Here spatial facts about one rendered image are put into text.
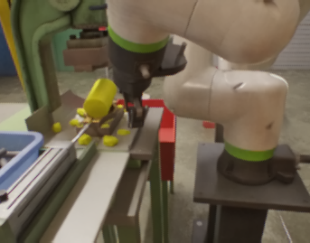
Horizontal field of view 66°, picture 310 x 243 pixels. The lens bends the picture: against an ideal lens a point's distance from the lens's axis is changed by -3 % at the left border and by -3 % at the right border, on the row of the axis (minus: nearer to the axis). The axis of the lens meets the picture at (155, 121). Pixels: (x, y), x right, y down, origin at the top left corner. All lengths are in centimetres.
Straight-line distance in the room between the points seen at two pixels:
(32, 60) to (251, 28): 60
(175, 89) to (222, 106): 12
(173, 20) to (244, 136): 36
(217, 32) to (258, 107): 29
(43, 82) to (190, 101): 40
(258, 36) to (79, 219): 36
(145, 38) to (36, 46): 43
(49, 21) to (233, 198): 61
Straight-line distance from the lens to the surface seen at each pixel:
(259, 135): 57
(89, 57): 61
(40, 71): 73
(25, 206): 41
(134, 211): 50
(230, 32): 28
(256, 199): 60
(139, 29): 32
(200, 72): 59
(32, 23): 74
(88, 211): 45
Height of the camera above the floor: 130
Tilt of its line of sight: 24 degrees down
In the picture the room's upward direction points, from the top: 2 degrees counter-clockwise
